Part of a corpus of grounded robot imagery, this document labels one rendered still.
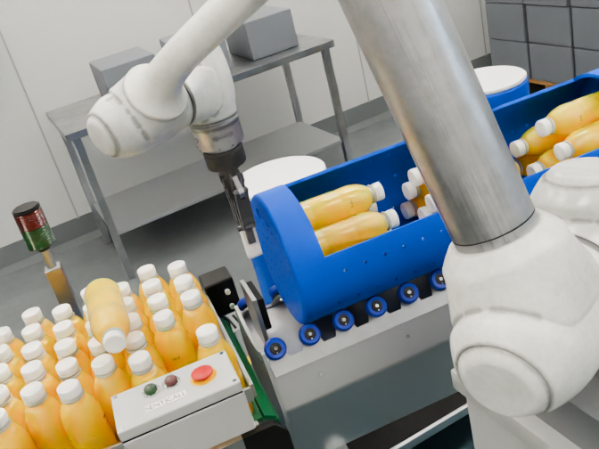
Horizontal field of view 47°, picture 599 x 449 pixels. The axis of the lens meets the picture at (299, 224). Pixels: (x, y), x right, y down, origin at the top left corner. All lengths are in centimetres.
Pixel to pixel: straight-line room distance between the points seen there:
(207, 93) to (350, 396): 70
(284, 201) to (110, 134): 40
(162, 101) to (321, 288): 48
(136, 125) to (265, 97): 393
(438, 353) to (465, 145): 85
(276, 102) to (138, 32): 108
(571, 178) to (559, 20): 402
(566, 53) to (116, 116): 413
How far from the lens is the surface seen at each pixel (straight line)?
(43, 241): 169
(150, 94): 109
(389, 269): 138
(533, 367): 78
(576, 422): 104
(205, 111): 121
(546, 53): 510
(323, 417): 152
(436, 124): 75
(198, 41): 104
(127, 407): 117
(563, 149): 161
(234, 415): 116
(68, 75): 461
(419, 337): 150
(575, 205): 94
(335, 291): 135
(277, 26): 417
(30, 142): 465
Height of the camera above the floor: 177
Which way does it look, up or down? 26 degrees down
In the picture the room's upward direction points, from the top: 15 degrees counter-clockwise
